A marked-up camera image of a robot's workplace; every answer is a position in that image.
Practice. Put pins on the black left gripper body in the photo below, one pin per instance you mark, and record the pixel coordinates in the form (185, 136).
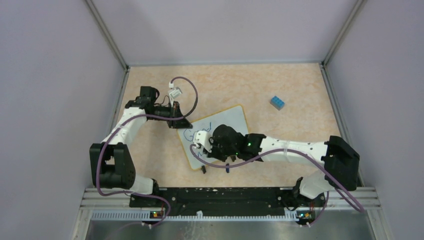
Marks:
(173, 111)

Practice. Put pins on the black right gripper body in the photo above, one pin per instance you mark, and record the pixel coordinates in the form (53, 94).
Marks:
(220, 152)

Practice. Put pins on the yellow framed whiteboard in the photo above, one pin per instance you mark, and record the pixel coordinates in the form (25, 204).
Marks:
(233, 117)

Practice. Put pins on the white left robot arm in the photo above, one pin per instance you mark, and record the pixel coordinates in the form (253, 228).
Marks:
(111, 163)

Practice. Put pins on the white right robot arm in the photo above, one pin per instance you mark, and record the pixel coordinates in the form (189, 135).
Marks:
(337, 163)

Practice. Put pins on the light blue toy brick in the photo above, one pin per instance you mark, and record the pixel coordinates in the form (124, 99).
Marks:
(277, 103)

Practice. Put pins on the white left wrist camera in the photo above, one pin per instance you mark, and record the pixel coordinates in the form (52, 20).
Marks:
(173, 93)

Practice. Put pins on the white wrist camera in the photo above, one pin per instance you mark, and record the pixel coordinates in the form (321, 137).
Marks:
(173, 93)
(202, 141)

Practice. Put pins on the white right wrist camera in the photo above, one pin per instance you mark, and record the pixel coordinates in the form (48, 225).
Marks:
(202, 141)

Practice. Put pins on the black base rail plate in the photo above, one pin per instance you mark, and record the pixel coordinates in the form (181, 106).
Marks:
(226, 201)

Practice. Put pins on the white slotted cable duct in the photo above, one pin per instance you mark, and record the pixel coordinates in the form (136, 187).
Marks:
(147, 216)

